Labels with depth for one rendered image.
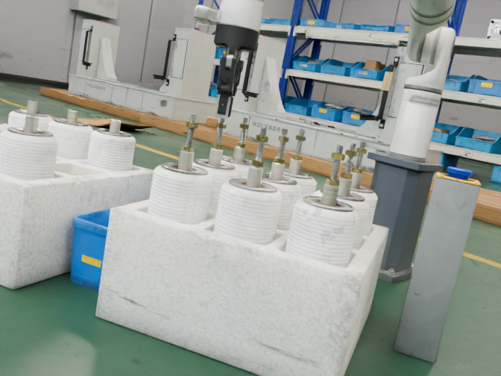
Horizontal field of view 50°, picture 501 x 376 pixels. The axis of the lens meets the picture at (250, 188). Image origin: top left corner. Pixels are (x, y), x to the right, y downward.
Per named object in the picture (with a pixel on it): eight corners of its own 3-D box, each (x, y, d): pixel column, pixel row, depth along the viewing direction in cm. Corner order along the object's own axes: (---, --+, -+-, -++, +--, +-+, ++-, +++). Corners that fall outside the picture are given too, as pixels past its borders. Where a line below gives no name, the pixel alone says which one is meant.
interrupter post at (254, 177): (263, 190, 81) (267, 169, 81) (251, 190, 80) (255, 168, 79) (253, 186, 83) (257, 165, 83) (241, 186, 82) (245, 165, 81)
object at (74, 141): (60, 194, 129) (69, 119, 126) (92, 204, 125) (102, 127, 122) (30, 198, 120) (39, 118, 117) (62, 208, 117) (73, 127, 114)
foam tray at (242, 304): (199, 260, 121) (212, 183, 118) (370, 312, 109) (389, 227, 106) (94, 316, 84) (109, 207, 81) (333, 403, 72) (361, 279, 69)
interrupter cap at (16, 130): (30, 130, 99) (30, 127, 99) (62, 138, 96) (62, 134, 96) (-3, 130, 92) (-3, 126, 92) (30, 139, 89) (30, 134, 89)
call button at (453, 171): (444, 177, 92) (447, 165, 92) (469, 182, 91) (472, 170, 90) (444, 178, 88) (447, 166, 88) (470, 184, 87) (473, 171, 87)
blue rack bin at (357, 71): (367, 82, 652) (371, 65, 649) (396, 86, 628) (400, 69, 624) (347, 76, 614) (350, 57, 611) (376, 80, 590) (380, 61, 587)
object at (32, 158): (20, 220, 103) (30, 127, 100) (59, 233, 100) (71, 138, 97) (-22, 228, 94) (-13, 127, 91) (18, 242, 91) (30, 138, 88)
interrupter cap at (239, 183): (287, 195, 81) (288, 190, 81) (249, 194, 76) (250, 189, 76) (256, 183, 87) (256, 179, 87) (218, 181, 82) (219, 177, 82)
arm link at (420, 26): (413, -26, 112) (461, -21, 109) (411, 33, 138) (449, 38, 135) (402, 14, 111) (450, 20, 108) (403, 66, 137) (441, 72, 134)
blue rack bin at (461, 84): (443, 93, 595) (447, 74, 591) (477, 98, 570) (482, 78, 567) (424, 87, 557) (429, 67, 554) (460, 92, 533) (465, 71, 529)
